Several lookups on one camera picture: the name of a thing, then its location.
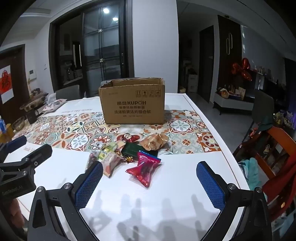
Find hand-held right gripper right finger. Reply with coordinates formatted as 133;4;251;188
196;161;270;241

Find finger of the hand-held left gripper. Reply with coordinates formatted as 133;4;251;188
14;144;53;171
0;136;27;161

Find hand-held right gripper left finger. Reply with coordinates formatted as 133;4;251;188
24;161;104;241

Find peach snack packet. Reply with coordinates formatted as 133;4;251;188
98;154;124;178

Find person's left hand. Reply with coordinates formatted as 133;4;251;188
9;200;25;234

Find glass bowl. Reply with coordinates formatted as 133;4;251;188
11;116;25;131

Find dark mug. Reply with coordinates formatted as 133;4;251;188
25;109;40;124

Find pale green snack packet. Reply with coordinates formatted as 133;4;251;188
99;144;117;158

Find metal cooking pot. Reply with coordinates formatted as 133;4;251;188
20;91;48;112

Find teal cloth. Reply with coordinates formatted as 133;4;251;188
238;158;262;186

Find patterned white pouch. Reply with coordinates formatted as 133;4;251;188
42;98;67;113

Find dark green snack packet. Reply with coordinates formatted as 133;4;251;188
121;142;160;158

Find red white figure snack packet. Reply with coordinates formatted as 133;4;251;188
116;132;140;145

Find patterned table runner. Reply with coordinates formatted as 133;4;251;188
24;109;221;154

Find red white door poster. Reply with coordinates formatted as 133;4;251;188
0;65;11;98

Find grey dining chair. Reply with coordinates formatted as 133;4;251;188
55;85;81;101

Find golden brown snack packet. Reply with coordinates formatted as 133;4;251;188
139;133;171;151

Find orange wooden chair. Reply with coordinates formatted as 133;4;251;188
232;126;296;223

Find white low cabinet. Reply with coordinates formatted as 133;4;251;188
213;91;255;115

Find dark grey chair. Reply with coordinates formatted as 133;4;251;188
252;89;275;126

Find white carton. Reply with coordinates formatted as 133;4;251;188
188;74;199;93

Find black television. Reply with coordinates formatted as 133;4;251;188
254;70;287;105

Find red heart balloons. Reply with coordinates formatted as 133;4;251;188
231;58;253;81

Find dark wooden door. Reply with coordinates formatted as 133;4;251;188
199;25;214;103

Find sliding glass door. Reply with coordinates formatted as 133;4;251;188
50;0;132;98

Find dark tall cabinet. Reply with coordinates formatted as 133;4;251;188
217;15;242;93

